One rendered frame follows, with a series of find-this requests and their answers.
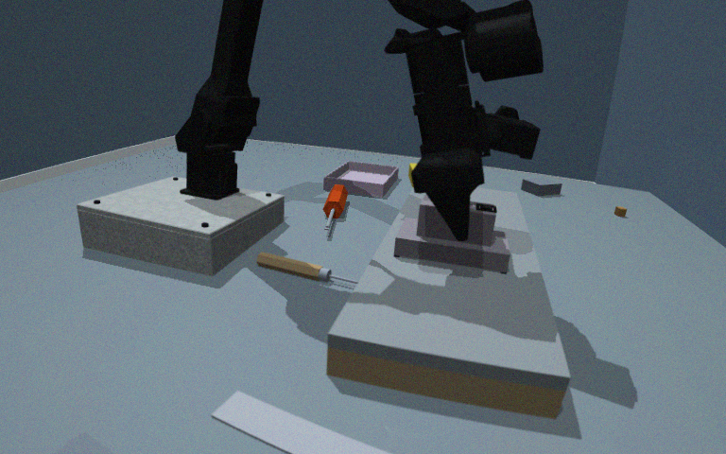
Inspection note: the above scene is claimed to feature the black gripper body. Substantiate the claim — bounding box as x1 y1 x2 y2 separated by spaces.
411 85 484 193

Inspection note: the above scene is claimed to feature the yellow rectangular block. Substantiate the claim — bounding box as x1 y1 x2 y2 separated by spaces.
408 164 417 187

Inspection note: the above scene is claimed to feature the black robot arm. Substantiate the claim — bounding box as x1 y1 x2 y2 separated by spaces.
175 0 544 201

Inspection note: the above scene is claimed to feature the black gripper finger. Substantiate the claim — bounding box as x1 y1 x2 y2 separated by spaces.
426 186 477 241

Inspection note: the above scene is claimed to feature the grey rectangular panel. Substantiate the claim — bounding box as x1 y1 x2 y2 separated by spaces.
326 187 571 419

